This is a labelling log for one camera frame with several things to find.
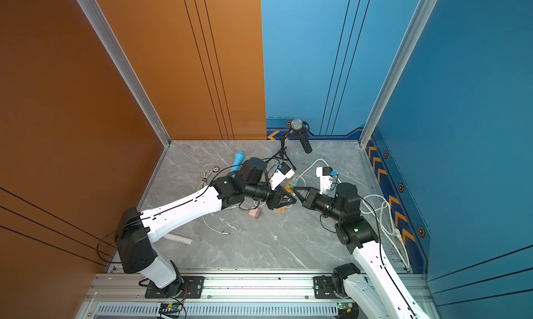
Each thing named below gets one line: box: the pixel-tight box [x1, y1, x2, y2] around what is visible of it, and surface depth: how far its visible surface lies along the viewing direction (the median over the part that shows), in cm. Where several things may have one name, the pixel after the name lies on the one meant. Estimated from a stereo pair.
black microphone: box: [290, 118, 313, 154], surface depth 96 cm
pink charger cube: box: [248, 206, 261, 219], surface depth 91 cm
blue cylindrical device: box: [230, 150, 245, 179], surface depth 111 cm
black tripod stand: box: [265, 133, 298, 171], surface depth 107 cm
